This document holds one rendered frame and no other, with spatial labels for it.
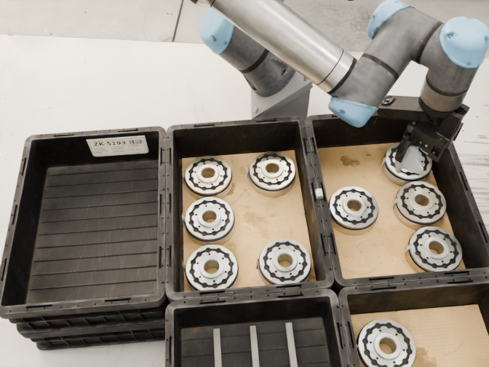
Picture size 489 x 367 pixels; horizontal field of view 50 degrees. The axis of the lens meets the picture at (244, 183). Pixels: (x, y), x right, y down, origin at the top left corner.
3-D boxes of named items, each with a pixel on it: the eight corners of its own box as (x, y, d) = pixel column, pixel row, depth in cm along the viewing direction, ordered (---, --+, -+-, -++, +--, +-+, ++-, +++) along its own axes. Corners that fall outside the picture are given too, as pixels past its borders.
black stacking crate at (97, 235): (44, 167, 122) (27, 137, 113) (172, 159, 123) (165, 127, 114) (17, 336, 100) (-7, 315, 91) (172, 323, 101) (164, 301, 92)
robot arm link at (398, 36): (349, 42, 89) (404, 73, 85) (388, -14, 88) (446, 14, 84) (357, 59, 97) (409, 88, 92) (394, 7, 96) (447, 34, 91)
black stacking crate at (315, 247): (173, 159, 123) (167, 127, 114) (299, 149, 124) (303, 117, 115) (175, 323, 101) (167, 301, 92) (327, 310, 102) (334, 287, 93)
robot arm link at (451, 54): (455, 4, 85) (504, 28, 82) (436, 56, 94) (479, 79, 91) (430, 28, 82) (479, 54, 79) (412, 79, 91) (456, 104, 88)
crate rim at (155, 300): (29, 141, 114) (25, 135, 112) (167, 132, 115) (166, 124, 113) (-5, 320, 92) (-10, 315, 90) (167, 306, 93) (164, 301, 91)
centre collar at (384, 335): (370, 333, 94) (371, 331, 94) (398, 332, 94) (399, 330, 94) (375, 360, 92) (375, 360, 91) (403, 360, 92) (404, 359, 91)
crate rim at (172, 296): (167, 132, 115) (166, 124, 113) (303, 122, 116) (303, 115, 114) (167, 306, 93) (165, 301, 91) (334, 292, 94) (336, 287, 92)
